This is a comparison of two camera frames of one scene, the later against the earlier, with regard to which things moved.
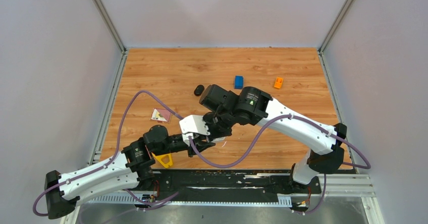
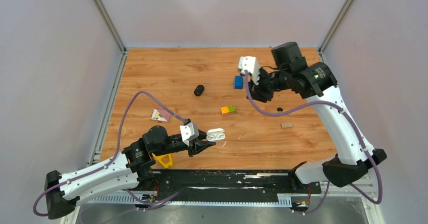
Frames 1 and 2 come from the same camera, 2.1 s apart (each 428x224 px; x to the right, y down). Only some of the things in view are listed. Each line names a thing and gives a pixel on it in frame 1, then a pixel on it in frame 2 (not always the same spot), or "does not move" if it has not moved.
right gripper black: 226,133 to 256,92
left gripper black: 201,146 does not move
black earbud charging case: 199,90 does not move
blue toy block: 238,82 does not move
